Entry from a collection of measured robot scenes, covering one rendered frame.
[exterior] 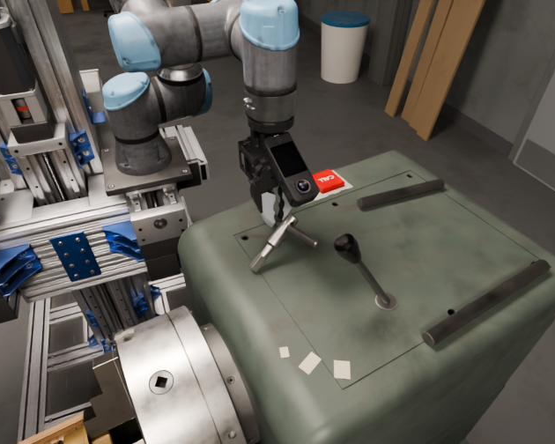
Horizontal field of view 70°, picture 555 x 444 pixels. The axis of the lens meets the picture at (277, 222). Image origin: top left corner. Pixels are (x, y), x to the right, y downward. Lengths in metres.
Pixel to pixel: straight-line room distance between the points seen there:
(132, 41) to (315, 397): 0.52
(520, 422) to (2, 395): 2.28
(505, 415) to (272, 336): 1.65
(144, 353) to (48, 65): 0.82
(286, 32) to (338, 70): 4.16
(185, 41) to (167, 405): 0.50
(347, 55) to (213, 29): 4.07
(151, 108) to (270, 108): 0.54
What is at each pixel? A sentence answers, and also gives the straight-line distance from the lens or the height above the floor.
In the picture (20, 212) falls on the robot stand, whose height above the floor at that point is 1.07.
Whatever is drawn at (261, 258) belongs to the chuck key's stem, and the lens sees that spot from 0.68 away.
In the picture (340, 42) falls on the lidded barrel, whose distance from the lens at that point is 4.59.
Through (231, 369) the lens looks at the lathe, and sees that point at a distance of 0.67.
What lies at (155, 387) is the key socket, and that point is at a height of 1.23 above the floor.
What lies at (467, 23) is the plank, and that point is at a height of 0.93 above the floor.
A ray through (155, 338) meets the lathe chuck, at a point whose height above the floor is 1.23.
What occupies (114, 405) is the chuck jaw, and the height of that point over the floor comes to 1.14.
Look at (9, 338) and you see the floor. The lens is 2.50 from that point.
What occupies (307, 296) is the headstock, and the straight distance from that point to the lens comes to 0.66.
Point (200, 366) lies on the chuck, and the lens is 0.63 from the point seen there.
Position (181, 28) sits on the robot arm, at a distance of 0.61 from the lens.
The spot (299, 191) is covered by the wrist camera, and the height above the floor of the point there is 1.42.
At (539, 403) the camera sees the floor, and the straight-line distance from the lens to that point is 2.27.
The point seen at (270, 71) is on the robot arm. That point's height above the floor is 1.58.
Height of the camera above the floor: 1.77
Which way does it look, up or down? 41 degrees down
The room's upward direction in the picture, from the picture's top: straight up
